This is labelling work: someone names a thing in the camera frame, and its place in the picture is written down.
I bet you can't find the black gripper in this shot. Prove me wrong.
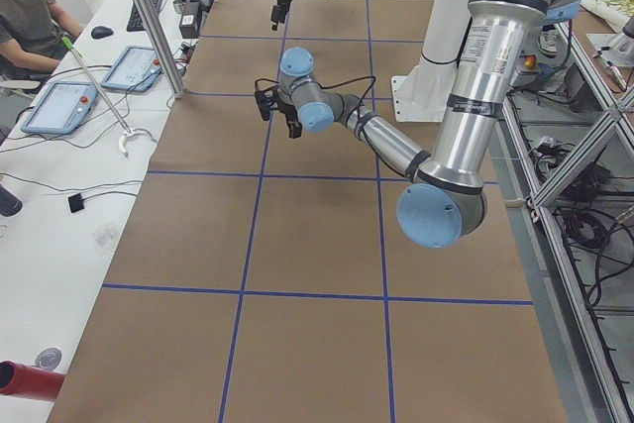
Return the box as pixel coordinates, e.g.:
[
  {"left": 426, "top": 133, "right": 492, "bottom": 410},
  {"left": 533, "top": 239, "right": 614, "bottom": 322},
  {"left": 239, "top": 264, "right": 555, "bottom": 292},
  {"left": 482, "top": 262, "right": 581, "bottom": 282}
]
[
  {"left": 270, "top": 0, "right": 292, "bottom": 31},
  {"left": 254, "top": 90, "right": 302, "bottom": 139}
]

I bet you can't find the black power adapter box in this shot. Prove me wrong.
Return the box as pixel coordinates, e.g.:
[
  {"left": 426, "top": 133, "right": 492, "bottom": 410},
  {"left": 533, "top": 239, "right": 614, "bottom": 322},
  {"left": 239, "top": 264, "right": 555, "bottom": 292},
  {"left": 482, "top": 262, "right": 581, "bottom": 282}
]
[{"left": 179, "top": 1, "right": 201, "bottom": 40}]

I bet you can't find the black keyboard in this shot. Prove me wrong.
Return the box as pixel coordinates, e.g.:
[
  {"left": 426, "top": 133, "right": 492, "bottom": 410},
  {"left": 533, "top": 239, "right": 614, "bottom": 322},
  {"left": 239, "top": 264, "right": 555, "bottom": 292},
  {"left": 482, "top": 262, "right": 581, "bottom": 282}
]
[{"left": 126, "top": 0, "right": 166, "bottom": 32}]

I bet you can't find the far teach pendant tablet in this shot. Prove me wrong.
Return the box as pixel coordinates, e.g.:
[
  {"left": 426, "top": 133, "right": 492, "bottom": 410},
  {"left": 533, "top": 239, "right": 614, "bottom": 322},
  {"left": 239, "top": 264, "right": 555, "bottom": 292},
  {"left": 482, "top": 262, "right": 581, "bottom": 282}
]
[{"left": 101, "top": 46, "right": 161, "bottom": 93}]

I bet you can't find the teach pendant tablet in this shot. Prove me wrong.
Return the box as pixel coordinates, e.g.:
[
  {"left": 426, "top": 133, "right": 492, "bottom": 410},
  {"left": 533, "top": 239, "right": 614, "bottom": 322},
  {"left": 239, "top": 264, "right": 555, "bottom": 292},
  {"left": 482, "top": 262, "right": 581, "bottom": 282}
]
[
  {"left": 21, "top": 81, "right": 98, "bottom": 135},
  {"left": 101, "top": 46, "right": 161, "bottom": 93}
]

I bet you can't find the reacher grabber stick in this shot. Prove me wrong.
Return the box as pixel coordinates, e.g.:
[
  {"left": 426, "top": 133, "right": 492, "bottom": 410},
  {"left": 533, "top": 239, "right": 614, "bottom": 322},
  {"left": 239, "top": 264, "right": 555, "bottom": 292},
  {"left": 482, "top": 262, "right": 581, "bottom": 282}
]
[{"left": 61, "top": 36, "right": 157, "bottom": 158}]

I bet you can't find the black computer mouse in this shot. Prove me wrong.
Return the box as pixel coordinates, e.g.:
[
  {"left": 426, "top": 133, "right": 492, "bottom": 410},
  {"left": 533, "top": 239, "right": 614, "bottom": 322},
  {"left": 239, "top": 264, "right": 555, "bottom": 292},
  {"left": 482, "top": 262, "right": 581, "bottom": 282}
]
[{"left": 90, "top": 26, "right": 114, "bottom": 40}]

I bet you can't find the near teach pendant tablet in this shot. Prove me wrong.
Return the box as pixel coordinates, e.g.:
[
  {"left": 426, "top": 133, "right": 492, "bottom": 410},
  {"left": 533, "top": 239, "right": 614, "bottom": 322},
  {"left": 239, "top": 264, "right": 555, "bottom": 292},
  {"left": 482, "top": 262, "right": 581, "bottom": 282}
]
[{"left": 21, "top": 81, "right": 98, "bottom": 135}]

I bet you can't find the small black square pad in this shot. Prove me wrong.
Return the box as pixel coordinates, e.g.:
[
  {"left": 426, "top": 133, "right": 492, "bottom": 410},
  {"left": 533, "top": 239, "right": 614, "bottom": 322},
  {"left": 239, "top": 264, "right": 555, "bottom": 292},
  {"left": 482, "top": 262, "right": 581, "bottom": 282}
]
[{"left": 67, "top": 192, "right": 85, "bottom": 214}]

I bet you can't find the seated person in grey shirt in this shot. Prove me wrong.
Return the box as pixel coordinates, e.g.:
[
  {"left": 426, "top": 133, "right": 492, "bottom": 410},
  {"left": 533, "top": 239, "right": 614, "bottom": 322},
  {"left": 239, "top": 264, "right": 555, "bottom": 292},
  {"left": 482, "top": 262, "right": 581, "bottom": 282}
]
[{"left": 1, "top": 0, "right": 83, "bottom": 80}]

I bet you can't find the round metal desk grommet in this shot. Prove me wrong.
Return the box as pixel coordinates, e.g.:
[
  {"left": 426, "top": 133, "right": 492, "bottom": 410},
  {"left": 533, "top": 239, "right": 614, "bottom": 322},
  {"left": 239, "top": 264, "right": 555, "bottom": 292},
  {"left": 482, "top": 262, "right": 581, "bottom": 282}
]
[{"left": 34, "top": 347, "right": 62, "bottom": 371}]

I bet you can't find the red cylinder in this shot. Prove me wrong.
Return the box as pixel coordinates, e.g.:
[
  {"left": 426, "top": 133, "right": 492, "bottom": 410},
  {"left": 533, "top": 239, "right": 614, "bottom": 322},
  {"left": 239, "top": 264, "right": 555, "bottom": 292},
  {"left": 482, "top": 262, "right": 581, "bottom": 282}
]
[{"left": 1, "top": 361, "right": 65, "bottom": 401}]

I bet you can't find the aluminium frame post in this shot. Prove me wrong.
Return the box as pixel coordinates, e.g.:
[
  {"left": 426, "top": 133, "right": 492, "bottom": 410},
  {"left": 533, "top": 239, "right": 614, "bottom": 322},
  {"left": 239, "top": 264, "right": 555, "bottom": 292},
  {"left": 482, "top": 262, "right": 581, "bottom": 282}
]
[{"left": 133, "top": 0, "right": 184, "bottom": 99}]

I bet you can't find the aluminium frame rack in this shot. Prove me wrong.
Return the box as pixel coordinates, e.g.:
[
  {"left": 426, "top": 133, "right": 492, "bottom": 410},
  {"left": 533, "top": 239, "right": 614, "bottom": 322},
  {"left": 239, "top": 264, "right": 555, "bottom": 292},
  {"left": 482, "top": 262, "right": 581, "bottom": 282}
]
[{"left": 491, "top": 13, "right": 633, "bottom": 422}]

